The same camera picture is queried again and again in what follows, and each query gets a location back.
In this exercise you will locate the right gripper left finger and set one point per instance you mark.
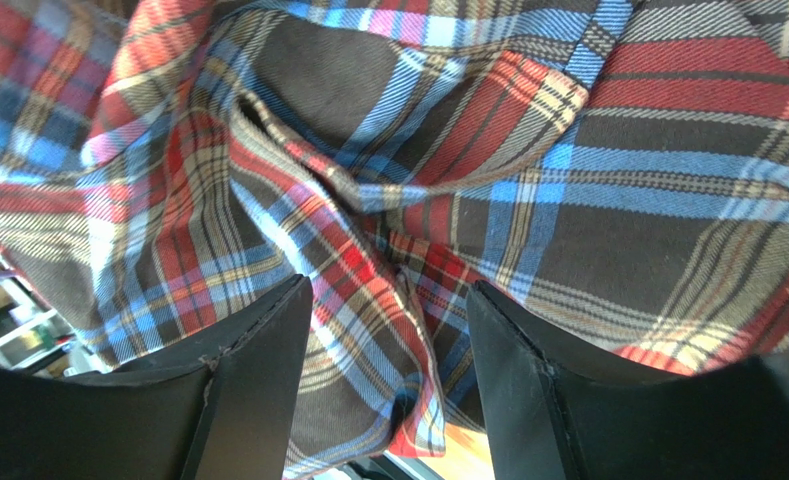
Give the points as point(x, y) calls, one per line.
point(218, 404)

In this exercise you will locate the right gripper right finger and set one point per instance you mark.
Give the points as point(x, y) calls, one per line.
point(558, 407)

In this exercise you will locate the plaid long sleeve shirt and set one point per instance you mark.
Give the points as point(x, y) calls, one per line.
point(620, 168)

